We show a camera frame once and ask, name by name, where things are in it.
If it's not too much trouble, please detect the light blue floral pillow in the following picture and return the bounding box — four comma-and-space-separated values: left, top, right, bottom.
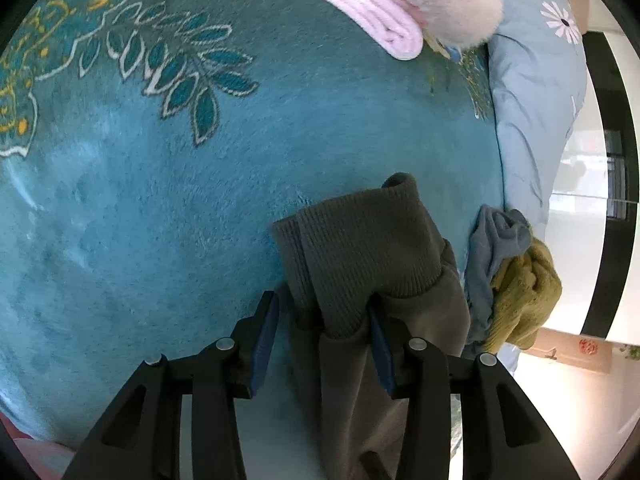
450, 0, 588, 461

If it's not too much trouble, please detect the beige wooden board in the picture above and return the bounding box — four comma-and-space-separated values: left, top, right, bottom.
530, 327, 613, 376

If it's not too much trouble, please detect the pink fluffy pillow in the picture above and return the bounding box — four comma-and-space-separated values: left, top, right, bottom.
370, 0, 505, 51

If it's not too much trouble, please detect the grey sweatshirt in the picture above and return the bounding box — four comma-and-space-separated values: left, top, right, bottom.
270, 172, 473, 480

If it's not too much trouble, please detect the teal leaf-print blanket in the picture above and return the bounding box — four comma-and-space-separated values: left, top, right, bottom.
0, 0, 506, 480

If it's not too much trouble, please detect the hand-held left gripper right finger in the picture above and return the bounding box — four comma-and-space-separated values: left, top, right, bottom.
367, 305, 578, 480

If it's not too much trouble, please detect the yellow knit cloth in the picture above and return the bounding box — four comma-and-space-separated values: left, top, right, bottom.
482, 237, 563, 356

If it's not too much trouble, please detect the pink folded blanket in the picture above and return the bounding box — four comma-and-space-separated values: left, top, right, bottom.
255, 0, 426, 61

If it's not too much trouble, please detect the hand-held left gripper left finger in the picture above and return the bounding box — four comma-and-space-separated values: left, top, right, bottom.
62, 290, 281, 480

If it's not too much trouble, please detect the blue-grey cloth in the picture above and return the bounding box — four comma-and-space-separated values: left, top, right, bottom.
465, 204, 533, 346

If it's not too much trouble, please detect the pink bed sheet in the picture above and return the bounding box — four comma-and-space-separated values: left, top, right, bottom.
0, 410, 76, 480

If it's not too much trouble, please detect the black window frame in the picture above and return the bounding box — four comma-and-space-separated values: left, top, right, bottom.
580, 30, 640, 338

